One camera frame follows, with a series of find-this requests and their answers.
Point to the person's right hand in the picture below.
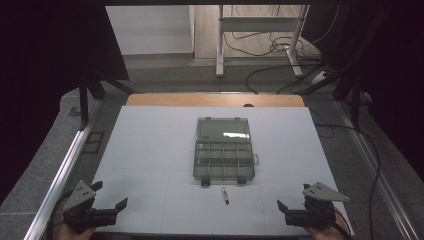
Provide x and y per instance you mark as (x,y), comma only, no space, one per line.
(328,234)

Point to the white table mat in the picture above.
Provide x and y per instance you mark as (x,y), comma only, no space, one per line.
(150,160)

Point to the white power strip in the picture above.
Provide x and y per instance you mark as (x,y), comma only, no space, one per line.
(319,77)

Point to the aluminium rail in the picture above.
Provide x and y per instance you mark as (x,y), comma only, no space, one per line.
(60,180)
(376,173)

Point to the person's left hand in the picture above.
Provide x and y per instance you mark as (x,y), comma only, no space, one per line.
(71,235)

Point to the small marker pen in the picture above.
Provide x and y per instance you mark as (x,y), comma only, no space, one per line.
(225,196)

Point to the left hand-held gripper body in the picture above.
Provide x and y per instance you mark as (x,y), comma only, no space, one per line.
(79,200)

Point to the black metal stand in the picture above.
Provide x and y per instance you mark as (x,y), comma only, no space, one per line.
(356,96)
(84,100)

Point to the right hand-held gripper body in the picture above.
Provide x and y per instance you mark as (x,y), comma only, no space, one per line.
(318,210)

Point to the dark curtain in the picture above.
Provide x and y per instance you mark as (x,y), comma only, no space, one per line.
(393,66)
(50,50)

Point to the grey clear plastic organizer box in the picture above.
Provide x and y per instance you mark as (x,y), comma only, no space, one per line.
(223,156)

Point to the white metal desk frame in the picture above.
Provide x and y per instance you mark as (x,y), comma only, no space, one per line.
(220,40)

